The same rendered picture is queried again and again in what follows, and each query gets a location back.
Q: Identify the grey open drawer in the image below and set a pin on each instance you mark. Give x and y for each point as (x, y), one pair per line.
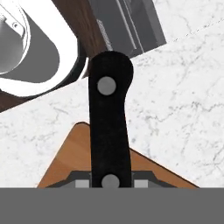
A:
(128, 23)

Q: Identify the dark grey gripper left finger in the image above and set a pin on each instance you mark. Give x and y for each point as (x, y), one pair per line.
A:
(78, 178)

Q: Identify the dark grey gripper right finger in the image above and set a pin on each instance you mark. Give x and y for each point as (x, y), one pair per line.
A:
(144, 178)

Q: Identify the wooden cutting board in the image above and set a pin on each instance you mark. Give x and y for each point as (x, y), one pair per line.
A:
(73, 154)

